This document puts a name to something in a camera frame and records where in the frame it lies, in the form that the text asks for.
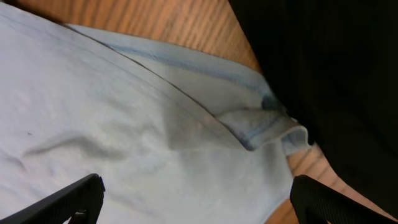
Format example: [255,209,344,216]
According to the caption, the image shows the black polo shirt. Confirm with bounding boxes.
[231,0,397,217]

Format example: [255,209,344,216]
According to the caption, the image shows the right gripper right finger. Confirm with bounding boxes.
[290,175,397,224]

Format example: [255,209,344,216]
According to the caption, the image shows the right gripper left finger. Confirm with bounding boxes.
[1,174,105,224]

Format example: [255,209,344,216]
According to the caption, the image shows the light blue printed t-shirt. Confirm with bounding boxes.
[1,4,308,223]

